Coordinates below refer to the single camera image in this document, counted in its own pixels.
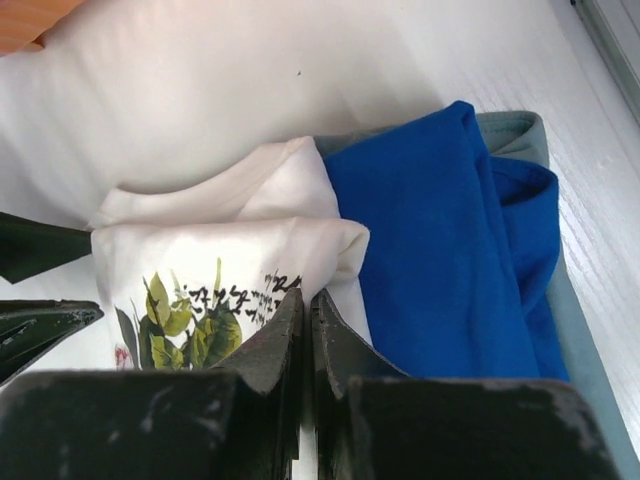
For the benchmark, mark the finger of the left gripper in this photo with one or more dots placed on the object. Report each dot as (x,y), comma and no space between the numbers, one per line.
(31,328)
(29,248)

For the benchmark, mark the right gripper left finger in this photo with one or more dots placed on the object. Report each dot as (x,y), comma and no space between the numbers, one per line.
(258,388)

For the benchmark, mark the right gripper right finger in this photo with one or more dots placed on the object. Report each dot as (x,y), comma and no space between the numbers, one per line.
(339,354)

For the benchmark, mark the white floral t shirt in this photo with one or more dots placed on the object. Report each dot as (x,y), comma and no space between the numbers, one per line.
(186,277)

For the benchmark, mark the orange plastic basket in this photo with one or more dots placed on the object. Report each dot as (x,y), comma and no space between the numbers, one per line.
(25,22)

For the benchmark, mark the folded light blue t shirt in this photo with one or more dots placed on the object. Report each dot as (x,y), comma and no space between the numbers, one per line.
(494,427)

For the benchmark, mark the aluminium frame rail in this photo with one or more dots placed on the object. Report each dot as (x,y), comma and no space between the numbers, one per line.
(613,26)

